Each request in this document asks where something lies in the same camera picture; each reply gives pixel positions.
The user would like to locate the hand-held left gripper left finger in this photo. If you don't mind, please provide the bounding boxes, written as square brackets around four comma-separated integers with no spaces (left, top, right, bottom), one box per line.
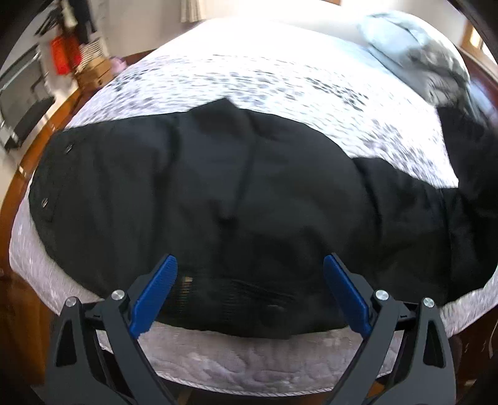
[39,254,183,405]

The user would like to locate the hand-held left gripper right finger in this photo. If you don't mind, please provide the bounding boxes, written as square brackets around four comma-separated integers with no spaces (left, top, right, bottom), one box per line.
[323,253,459,405]

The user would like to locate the black pants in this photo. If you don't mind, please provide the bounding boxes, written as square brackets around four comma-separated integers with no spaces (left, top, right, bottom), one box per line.
[28,97,498,339]

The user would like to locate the floral quilted bedspread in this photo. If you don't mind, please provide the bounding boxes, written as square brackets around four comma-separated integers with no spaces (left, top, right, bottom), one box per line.
[8,16,498,394]

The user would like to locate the cardboard box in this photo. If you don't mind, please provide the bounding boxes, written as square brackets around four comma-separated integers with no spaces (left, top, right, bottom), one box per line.
[75,58,114,89]

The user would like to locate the black folding chair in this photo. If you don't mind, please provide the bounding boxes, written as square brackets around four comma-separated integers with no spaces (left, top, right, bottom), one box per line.
[0,50,56,153]

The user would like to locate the grey comforter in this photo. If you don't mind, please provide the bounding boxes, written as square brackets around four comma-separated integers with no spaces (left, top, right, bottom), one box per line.
[366,12,483,117]

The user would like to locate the red bag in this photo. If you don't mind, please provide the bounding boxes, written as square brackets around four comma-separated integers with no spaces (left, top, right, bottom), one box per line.
[50,35,83,77]

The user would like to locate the light blue pillow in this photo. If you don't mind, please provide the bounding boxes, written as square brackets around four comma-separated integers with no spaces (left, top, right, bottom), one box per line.
[358,13,419,63]

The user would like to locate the beige curtain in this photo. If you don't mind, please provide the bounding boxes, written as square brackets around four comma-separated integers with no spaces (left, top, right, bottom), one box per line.
[180,0,213,22]

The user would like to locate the white wire rack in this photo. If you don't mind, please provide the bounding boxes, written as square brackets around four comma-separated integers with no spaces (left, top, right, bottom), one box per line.
[80,37,106,62]

